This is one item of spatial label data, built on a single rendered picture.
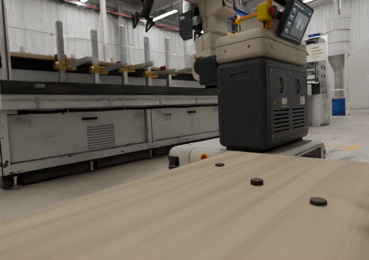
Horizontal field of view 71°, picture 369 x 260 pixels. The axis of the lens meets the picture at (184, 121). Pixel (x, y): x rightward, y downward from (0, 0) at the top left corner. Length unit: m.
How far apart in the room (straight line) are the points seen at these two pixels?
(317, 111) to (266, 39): 4.66
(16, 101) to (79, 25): 8.70
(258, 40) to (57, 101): 1.36
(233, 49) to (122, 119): 1.50
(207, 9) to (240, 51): 0.48
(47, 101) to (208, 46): 1.10
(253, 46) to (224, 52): 0.15
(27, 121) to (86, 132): 0.44
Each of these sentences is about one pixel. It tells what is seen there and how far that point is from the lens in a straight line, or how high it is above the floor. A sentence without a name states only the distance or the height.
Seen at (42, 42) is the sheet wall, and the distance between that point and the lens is 9.79.
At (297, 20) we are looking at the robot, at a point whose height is 0.87.
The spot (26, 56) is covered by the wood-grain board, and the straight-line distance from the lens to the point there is 2.08.
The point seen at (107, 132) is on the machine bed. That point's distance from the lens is 2.37.
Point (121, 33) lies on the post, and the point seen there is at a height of 1.11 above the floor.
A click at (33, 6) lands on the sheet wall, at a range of 10.01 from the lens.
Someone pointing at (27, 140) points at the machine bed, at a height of 0.31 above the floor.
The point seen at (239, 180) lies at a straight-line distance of 0.17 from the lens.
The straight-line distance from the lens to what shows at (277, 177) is 0.17.
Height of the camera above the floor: 0.49
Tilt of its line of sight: 3 degrees down
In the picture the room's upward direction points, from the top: 3 degrees counter-clockwise
